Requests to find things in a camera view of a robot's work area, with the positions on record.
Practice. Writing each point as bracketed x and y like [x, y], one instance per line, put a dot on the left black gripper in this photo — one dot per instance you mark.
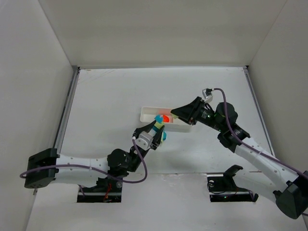
[143, 152]

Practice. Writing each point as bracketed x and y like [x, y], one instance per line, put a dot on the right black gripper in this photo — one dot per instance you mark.
[194, 111]

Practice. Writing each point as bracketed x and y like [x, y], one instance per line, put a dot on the green teal lego cluster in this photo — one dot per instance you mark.
[159, 122]

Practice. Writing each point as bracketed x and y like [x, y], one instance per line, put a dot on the orange round lego piece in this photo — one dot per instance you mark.
[166, 119]

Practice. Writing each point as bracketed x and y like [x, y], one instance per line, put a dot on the white three-compartment tray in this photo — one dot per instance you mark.
[173, 124]

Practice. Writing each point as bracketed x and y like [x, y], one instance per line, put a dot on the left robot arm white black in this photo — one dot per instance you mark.
[49, 166]

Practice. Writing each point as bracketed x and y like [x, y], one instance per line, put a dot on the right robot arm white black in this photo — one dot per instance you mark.
[284, 185]

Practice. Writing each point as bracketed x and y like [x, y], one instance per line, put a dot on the teal green lego stack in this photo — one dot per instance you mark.
[163, 137]

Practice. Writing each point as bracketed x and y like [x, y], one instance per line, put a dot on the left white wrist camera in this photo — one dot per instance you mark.
[144, 140]

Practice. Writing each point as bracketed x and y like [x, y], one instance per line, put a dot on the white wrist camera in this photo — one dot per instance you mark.
[207, 95]
[144, 140]

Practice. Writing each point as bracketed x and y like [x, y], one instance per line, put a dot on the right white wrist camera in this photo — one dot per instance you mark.
[207, 95]

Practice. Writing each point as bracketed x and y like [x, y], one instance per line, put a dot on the right aluminium rail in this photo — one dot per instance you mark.
[260, 115]

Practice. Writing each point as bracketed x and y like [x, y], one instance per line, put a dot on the aluminium rail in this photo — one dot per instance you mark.
[57, 143]
[260, 115]

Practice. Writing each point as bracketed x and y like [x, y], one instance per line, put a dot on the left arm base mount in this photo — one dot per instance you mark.
[105, 191]

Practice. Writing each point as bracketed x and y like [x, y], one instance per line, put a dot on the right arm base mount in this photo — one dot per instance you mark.
[222, 188]

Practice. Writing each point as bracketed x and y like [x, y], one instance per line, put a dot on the left aluminium rail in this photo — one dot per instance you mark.
[57, 143]

